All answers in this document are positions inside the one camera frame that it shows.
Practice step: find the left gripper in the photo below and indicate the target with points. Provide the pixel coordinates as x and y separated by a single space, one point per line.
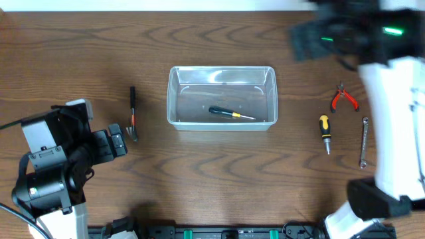
108 144

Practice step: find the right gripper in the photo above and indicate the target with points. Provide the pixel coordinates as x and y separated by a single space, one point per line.
305 41

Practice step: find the small claw hammer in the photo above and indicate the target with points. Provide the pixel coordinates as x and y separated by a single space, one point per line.
131 130

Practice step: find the stubby yellow black screwdriver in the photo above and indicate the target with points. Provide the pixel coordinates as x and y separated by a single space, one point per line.
325 129

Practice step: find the slim black yellow screwdriver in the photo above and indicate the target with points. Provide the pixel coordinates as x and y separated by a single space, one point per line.
227 112

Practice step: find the silver wrench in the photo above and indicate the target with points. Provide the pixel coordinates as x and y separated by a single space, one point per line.
362 160

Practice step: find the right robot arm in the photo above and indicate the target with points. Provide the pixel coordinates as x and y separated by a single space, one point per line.
387 39

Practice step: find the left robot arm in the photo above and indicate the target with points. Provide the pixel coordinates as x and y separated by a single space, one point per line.
63 150

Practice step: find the clear plastic container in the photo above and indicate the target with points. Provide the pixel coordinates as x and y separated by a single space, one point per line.
248 90

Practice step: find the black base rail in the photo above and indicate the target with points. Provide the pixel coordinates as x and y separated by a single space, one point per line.
129 227

